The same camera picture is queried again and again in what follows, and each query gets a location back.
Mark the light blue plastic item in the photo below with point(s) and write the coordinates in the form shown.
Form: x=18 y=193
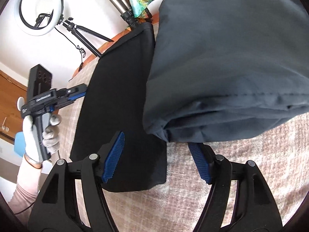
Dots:
x=19 y=145

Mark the black pants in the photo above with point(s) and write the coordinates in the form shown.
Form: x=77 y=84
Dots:
x=115 y=89

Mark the person's left hand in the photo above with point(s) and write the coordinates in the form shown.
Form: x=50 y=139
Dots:
x=29 y=137

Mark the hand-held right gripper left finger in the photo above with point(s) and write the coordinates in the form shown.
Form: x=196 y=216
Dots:
x=113 y=157

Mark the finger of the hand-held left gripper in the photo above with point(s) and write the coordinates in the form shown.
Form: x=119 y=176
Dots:
x=74 y=93

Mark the small black tripod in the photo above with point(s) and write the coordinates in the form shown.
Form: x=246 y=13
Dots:
x=72 y=27

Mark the wooden cabinet door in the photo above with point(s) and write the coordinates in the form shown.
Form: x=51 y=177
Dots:
x=9 y=89

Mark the pink plaid blanket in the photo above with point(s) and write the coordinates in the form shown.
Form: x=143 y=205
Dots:
x=183 y=198

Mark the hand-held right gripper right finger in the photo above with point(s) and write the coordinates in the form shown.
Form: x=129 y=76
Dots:
x=199 y=162

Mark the person's left forearm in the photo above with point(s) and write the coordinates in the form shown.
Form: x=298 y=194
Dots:
x=26 y=181

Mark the dark grey pants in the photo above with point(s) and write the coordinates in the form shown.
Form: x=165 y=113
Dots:
x=217 y=53

